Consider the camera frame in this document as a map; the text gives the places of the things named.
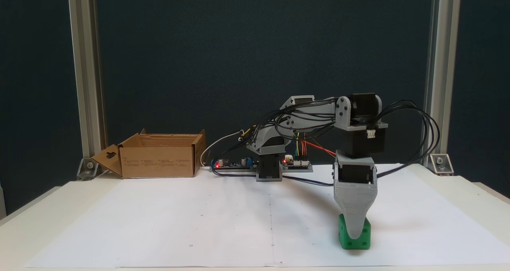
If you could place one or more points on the brown cardboard box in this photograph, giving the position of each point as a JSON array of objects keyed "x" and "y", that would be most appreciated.
[{"x": 159, "y": 159}]

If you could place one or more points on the white paper sheet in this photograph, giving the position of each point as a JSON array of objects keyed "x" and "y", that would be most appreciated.
[{"x": 159, "y": 223}]

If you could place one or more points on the aluminium frame post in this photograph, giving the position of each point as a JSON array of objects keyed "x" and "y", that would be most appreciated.
[
  {"x": 85, "y": 63},
  {"x": 442, "y": 63}
]

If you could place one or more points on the metal corner bracket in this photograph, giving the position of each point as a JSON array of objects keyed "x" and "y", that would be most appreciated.
[
  {"x": 441, "y": 163},
  {"x": 88, "y": 168}
]

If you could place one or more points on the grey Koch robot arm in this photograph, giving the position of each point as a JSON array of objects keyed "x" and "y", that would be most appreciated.
[{"x": 360, "y": 143}]

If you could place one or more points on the blue circuit board red LED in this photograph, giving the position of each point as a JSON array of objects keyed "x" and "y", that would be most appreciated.
[{"x": 233, "y": 165}]

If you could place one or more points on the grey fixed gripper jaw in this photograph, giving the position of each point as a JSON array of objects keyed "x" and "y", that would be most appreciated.
[{"x": 354, "y": 207}]

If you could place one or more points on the green dice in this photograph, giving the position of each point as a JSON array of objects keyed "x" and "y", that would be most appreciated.
[{"x": 346, "y": 241}]

